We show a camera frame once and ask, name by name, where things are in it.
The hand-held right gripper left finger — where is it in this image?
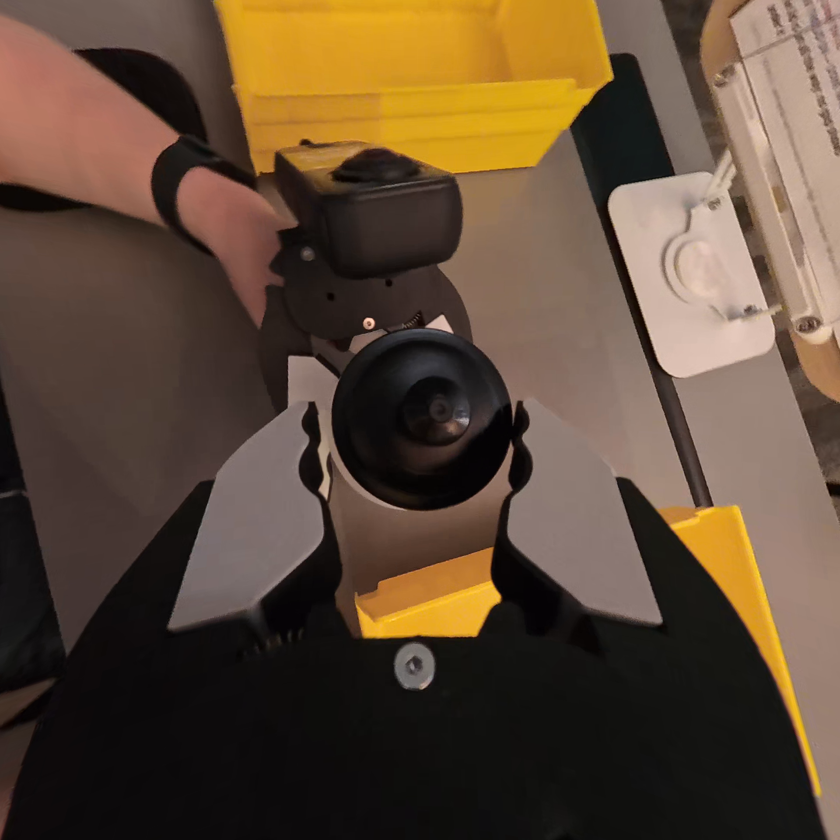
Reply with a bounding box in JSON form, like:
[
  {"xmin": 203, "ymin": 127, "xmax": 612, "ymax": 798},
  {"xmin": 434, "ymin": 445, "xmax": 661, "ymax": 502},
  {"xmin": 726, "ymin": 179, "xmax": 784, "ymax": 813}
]
[{"xmin": 167, "ymin": 400, "xmax": 343, "ymax": 644}]

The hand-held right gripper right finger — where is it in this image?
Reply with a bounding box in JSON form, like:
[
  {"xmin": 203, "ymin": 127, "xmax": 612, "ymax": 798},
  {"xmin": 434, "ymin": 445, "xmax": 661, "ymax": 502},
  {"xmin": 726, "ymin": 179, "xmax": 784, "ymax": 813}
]
[{"xmin": 491, "ymin": 399, "xmax": 665, "ymax": 641}]

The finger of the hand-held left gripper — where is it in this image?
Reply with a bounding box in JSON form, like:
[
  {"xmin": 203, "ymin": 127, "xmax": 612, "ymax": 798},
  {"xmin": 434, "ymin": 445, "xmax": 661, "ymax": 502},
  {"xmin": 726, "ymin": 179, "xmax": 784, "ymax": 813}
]
[
  {"xmin": 424, "ymin": 312, "xmax": 473, "ymax": 343},
  {"xmin": 287, "ymin": 354, "xmax": 342, "ymax": 412}
]

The black bottle lid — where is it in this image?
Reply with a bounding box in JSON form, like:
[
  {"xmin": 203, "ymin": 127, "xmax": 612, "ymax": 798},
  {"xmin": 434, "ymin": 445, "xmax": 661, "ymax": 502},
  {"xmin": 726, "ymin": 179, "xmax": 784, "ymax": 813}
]
[{"xmin": 330, "ymin": 328, "xmax": 514, "ymax": 511}]

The white plastic bottle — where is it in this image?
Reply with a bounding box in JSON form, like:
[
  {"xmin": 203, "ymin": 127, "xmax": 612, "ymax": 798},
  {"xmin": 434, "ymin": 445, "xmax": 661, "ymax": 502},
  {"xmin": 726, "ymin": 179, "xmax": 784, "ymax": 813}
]
[{"xmin": 325, "ymin": 427, "xmax": 509, "ymax": 514}]

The yellow plastic bin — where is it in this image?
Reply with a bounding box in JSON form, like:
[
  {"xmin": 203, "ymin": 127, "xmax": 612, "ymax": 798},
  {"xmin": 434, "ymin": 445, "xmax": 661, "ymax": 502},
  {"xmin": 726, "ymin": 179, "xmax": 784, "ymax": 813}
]
[
  {"xmin": 354, "ymin": 505, "xmax": 823, "ymax": 798},
  {"xmin": 213, "ymin": 0, "xmax": 614, "ymax": 175}
]

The person's left forearm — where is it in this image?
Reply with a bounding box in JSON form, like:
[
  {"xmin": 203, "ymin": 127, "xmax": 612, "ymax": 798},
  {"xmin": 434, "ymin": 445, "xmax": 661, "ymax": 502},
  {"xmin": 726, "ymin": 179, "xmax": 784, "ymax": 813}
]
[{"xmin": 0, "ymin": 13, "xmax": 191, "ymax": 231}]

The person's left hand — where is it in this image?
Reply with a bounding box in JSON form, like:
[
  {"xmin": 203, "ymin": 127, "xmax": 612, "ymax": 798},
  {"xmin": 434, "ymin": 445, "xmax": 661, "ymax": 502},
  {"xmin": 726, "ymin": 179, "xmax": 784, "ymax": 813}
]
[{"xmin": 177, "ymin": 167, "xmax": 298, "ymax": 329}]

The white stand base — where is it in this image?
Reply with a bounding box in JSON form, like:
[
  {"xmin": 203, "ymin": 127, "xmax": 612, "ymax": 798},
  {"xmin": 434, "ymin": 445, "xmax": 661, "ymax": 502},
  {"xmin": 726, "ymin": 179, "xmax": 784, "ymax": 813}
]
[{"xmin": 608, "ymin": 172, "xmax": 777, "ymax": 379}]

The dark printed cloth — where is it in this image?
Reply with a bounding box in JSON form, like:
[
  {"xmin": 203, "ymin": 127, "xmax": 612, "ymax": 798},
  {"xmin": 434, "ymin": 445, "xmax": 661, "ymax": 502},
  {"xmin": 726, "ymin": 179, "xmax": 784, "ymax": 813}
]
[{"xmin": 0, "ymin": 381, "xmax": 67, "ymax": 697}]

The wooden display board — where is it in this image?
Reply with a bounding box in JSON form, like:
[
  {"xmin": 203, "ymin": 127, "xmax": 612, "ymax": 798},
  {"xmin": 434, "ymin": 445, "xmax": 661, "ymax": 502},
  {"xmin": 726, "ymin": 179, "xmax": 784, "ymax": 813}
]
[{"xmin": 699, "ymin": 0, "xmax": 840, "ymax": 395}]

